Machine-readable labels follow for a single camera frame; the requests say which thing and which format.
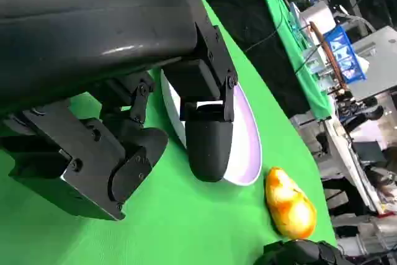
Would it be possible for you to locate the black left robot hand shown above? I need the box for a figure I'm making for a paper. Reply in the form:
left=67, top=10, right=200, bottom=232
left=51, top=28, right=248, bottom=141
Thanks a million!
left=0, top=0, right=239, bottom=222

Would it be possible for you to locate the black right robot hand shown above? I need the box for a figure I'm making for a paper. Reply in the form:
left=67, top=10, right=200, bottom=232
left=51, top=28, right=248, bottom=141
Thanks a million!
left=254, top=239, right=347, bottom=265

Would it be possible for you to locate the lilac plate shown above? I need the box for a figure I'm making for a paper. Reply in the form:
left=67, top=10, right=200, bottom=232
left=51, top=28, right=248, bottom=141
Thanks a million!
left=160, top=69, right=263, bottom=187

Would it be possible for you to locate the black backdrop curtain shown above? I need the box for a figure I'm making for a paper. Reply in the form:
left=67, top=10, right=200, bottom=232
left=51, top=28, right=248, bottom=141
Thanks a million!
left=182, top=0, right=311, bottom=120

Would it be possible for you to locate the green cloth on background table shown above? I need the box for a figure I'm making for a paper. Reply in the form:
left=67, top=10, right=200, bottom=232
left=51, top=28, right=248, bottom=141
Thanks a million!
left=254, top=0, right=334, bottom=122

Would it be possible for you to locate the brown curved rod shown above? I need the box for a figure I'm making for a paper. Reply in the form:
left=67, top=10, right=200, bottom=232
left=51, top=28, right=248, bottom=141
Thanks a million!
left=309, top=21, right=353, bottom=96

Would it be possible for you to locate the blue plastic crate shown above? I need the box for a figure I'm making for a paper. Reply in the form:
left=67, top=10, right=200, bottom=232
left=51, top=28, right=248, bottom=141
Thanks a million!
left=322, top=25, right=367, bottom=84

